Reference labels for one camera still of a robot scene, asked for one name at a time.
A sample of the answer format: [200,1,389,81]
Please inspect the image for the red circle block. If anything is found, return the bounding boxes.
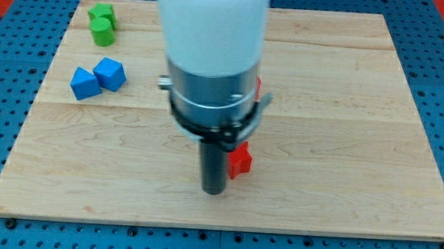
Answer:
[254,75,262,102]

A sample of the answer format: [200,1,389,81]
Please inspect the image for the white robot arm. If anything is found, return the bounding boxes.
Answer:
[156,0,272,195]

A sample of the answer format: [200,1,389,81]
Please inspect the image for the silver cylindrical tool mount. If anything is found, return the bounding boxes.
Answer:
[158,59,273,152]

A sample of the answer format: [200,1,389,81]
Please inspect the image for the blue cube block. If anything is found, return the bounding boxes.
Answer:
[93,57,126,92]

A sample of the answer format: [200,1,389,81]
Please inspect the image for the green star block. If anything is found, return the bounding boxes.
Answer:
[87,2,117,30]

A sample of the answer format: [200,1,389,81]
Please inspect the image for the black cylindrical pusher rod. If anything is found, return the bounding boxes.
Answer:
[200,143,228,195]

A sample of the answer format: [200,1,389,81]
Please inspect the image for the blue triangular block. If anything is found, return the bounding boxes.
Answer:
[70,67,102,100]

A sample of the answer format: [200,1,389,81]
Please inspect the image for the red star block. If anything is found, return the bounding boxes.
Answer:
[227,141,253,179]

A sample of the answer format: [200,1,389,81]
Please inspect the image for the green cylinder block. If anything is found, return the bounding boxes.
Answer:
[89,17,116,47]

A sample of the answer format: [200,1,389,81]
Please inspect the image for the wooden board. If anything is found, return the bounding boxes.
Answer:
[0,0,444,241]

